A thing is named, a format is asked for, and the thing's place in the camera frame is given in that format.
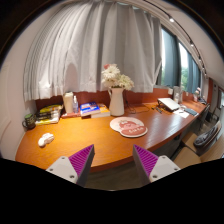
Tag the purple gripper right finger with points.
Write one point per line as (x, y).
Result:
(151, 167)

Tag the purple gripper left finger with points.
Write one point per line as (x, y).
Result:
(74, 168)

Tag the white computer mouse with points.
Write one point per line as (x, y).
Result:
(45, 139)

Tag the pink cartoon mouse pad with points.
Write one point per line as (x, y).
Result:
(129, 127)

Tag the stack of yellow books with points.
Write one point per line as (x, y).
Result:
(48, 115)

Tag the blue white box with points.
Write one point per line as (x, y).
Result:
(89, 109)

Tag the white paper sheet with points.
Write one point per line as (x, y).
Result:
(181, 113)

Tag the clear sanitizer bottle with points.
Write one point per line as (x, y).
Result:
(75, 105)

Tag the orange book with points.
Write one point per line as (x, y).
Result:
(104, 111)

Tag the dark green mug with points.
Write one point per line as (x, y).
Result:
(29, 121)

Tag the silver laptop on stand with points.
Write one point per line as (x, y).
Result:
(169, 103)

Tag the white ceramic pitcher vase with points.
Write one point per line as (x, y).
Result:
(116, 106)

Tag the black keyboard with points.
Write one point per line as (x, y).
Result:
(191, 111)

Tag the white tissue container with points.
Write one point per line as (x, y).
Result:
(68, 102)

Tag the white flower bouquet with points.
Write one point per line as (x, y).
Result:
(113, 78)

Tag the white curtain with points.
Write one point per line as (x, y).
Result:
(69, 52)

